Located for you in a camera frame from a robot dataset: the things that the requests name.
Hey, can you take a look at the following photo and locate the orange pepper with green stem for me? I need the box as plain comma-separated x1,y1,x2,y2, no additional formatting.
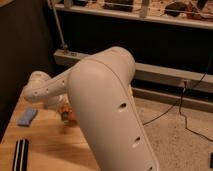
60,106,72,120

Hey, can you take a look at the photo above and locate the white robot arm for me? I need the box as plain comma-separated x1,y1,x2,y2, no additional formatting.
24,46,160,171

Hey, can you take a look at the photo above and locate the orange ceramic bowl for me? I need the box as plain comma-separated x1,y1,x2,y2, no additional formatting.
59,105,77,125

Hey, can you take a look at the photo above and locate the blue sponge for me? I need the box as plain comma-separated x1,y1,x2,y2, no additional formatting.
17,107,38,126

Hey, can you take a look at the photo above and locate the metal pole stand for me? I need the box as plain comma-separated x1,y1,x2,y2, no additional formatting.
50,0,77,56

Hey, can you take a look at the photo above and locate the wooden table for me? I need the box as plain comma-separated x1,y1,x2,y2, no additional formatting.
0,95,99,171

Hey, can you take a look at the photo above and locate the black white striped object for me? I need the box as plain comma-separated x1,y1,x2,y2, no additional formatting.
12,139,29,171

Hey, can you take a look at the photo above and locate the cluttered shelf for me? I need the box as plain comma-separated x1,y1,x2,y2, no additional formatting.
47,0,213,30

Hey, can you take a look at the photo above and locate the black cable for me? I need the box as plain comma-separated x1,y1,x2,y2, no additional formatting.
142,49,213,144

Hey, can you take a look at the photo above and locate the grey baseboard rail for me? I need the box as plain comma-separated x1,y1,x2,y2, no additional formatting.
53,49,213,112

